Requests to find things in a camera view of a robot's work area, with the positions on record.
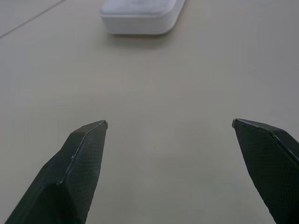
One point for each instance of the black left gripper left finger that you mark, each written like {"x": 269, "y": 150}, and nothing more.
{"x": 70, "y": 177}

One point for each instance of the white plastic container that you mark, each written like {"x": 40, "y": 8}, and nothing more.
{"x": 140, "y": 17}

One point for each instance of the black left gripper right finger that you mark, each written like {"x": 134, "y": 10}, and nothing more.
{"x": 268, "y": 168}

